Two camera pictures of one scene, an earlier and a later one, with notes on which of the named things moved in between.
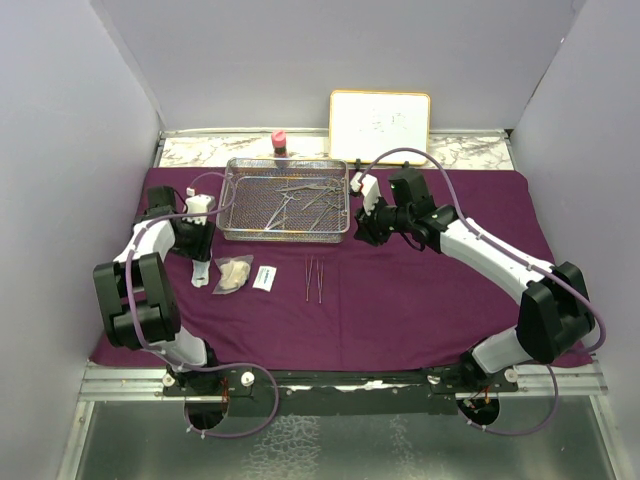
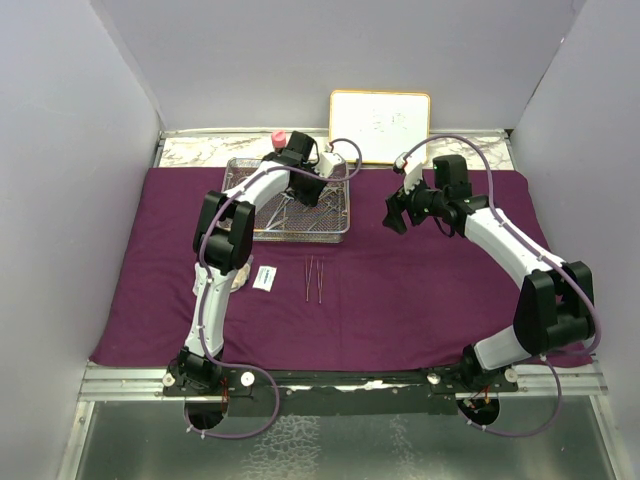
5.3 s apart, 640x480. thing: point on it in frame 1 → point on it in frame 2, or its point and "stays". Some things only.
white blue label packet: (265, 278) stays
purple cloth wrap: (335, 304) stays
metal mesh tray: (285, 200) stays
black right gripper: (366, 228) → (397, 204)
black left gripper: (201, 248) → (311, 198)
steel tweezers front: (308, 276) stays
